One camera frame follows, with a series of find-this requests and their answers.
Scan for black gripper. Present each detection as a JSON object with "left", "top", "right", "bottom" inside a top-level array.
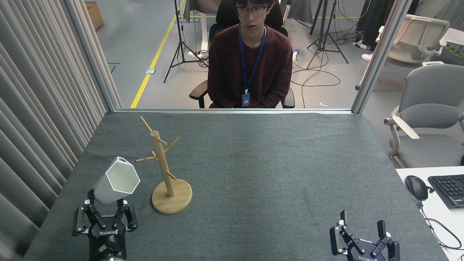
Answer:
[
  {"left": 72, "top": 189, "right": 138, "bottom": 260},
  {"left": 329, "top": 210, "right": 400, "bottom": 261}
]

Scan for white hexagonal cup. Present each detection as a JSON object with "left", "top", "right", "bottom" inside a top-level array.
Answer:
[{"left": 93, "top": 157, "right": 141, "bottom": 206}]

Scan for wooden cup storage rack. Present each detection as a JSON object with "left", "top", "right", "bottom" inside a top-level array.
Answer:
[{"left": 135, "top": 116, "right": 193, "bottom": 215}]

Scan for white desk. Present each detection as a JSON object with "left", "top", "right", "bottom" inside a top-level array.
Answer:
[{"left": 395, "top": 166, "right": 464, "bottom": 261}]

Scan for black computer mouse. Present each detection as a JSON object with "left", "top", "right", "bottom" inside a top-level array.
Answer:
[{"left": 404, "top": 175, "right": 429, "bottom": 201}]

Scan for black keyboard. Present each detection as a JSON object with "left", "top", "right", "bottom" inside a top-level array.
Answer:
[{"left": 428, "top": 174, "right": 464, "bottom": 210}]

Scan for beige pleated curtain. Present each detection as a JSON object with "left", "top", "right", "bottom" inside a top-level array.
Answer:
[{"left": 0, "top": 0, "right": 122, "bottom": 261}]

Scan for grey felt table cloth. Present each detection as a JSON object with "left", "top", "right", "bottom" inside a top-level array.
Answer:
[{"left": 24, "top": 112, "right": 450, "bottom": 261}]

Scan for grey swivel chair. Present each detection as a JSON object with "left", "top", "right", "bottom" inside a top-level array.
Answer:
[{"left": 384, "top": 62, "right": 464, "bottom": 169}]

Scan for black tripod stand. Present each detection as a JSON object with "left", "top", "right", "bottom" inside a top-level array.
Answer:
[
  {"left": 164, "top": 0, "right": 209, "bottom": 83},
  {"left": 306, "top": 0, "right": 349, "bottom": 69}
]

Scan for person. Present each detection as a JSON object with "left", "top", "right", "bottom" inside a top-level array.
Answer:
[{"left": 207, "top": 0, "right": 293, "bottom": 109}]

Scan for cardboard box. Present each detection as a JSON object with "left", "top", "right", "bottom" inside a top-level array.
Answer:
[{"left": 85, "top": 2, "right": 104, "bottom": 30}]

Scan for white-legged background desk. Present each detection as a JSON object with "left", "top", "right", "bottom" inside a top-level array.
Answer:
[{"left": 183, "top": 0, "right": 223, "bottom": 57}]

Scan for beige armchair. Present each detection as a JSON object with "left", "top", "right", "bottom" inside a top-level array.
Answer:
[{"left": 375, "top": 14, "right": 451, "bottom": 65}]

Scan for black office chair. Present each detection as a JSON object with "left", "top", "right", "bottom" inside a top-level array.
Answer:
[{"left": 189, "top": 0, "right": 296, "bottom": 109}]

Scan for person's glasses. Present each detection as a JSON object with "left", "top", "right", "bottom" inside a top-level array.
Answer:
[{"left": 236, "top": 5, "right": 268, "bottom": 17}]

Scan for black mouse cable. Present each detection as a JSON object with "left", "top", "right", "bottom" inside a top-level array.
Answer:
[{"left": 411, "top": 192, "right": 464, "bottom": 250}]

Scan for silver frame rail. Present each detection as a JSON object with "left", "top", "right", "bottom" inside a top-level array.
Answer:
[{"left": 115, "top": 108, "right": 354, "bottom": 115}]

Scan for black floor cable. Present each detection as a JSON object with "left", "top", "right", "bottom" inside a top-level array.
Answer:
[{"left": 289, "top": 54, "right": 341, "bottom": 108}]

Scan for blue lanyard with badge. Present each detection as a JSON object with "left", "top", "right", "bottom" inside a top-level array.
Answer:
[{"left": 239, "top": 25, "right": 267, "bottom": 108}]

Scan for silver frame post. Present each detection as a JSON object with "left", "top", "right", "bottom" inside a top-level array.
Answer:
[{"left": 352, "top": 0, "right": 414, "bottom": 114}]

